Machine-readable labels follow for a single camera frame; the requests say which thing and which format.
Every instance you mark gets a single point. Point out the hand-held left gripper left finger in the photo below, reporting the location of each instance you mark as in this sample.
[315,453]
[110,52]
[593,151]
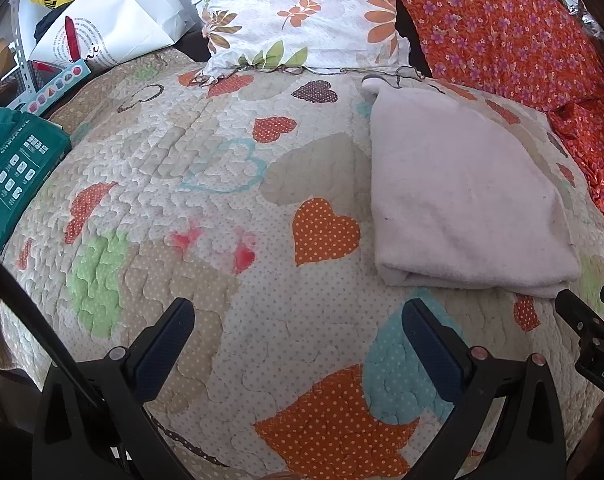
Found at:
[161,356]

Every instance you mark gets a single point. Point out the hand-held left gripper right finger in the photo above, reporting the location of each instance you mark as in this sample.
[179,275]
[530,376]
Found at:
[432,356]

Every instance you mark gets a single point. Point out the pink floral sweater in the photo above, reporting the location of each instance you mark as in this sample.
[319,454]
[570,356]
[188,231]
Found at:
[456,190]

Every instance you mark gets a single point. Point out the heart patterned quilt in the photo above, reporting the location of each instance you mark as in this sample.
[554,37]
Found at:
[207,200]

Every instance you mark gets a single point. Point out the green cardboard box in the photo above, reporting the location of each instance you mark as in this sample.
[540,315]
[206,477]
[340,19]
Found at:
[17,170]

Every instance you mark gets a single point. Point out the crumpled silver foil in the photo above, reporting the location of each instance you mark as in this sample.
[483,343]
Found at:
[601,35]

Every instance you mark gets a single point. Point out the orange floral cloth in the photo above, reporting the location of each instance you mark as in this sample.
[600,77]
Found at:
[501,35]

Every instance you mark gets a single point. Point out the long colourful shapes box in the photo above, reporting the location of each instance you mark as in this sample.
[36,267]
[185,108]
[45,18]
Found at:
[52,91]

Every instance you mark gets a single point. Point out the white paper bag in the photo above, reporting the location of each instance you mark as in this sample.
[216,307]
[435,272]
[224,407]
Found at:
[132,15]

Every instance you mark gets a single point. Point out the dark cloth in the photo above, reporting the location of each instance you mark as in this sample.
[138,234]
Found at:
[49,25]

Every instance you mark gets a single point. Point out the white floral pillow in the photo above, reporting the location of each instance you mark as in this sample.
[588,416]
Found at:
[302,5]

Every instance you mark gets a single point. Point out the perforated metal rail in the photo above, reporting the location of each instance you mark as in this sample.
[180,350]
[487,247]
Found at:
[22,50]

